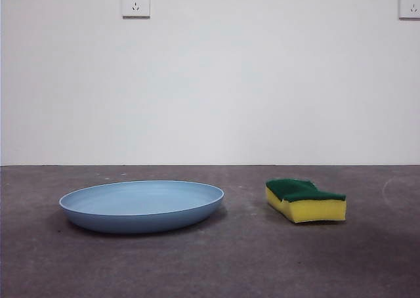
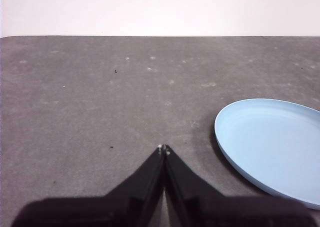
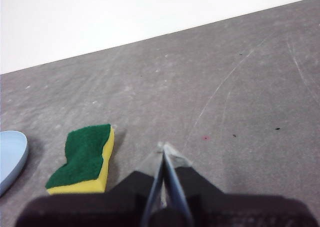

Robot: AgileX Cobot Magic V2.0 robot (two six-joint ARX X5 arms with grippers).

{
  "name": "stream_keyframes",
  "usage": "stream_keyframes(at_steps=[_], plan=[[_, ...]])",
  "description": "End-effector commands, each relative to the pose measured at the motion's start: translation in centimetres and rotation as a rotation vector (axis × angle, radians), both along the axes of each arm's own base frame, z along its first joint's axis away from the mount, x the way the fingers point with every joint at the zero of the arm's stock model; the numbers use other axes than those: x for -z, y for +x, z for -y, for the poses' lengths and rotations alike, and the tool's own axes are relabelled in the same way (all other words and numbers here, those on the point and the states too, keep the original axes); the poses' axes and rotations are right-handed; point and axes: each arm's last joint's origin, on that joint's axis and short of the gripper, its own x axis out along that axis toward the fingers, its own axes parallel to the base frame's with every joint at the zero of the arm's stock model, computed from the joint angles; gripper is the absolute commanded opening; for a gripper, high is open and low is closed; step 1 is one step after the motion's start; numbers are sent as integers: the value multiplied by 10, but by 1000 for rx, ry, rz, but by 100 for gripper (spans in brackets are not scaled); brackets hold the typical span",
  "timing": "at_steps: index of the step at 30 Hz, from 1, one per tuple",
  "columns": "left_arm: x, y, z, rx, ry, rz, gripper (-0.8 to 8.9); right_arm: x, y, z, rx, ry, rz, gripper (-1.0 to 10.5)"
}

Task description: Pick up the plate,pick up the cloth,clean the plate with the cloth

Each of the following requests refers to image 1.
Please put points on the yellow sponge with green scourer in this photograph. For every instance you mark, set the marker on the yellow sponge with green scourer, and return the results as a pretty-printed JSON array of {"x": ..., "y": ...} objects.
[{"x": 311, "y": 209}]

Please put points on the light blue round plate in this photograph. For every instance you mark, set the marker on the light blue round plate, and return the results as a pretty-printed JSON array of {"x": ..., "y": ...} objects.
[{"x": 141, "y": 203}]

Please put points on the white wall socket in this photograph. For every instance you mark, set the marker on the white wall socket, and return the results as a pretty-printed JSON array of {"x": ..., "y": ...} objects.
[
  {"x": 410, "y": 4},
  {"x": 136, "y": 2}
]

